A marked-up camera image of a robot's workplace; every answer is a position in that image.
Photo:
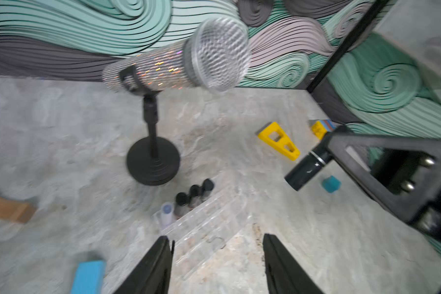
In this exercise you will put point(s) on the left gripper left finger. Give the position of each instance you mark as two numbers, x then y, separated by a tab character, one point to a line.
152	273

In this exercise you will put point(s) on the brown wooden block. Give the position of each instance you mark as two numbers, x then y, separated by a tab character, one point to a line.
15	211

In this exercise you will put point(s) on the clear acrylic lipstick organizer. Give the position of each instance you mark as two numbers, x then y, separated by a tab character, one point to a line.
200	233

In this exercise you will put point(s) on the teal small cube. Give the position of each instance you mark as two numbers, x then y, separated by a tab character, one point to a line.
331	184

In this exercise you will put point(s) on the black lipstick tube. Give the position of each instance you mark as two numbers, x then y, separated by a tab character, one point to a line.
195	196
207	188
309	166

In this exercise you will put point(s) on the yellow triangle toy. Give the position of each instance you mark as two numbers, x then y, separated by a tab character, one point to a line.
274	136

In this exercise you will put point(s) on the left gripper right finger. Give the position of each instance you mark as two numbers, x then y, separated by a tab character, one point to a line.
283	272

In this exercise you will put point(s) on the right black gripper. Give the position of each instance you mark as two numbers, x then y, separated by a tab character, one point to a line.
402	174

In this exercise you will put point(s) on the lavender lipstick tube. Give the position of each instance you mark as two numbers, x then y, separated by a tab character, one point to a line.
166	214

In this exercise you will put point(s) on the black gold lipstick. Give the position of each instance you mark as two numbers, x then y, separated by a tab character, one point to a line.
181	207

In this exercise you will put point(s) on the multicolour block stack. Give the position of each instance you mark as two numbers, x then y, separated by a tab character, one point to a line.
320	127

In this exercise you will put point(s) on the blue rectangular block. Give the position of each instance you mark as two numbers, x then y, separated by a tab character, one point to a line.
89	277

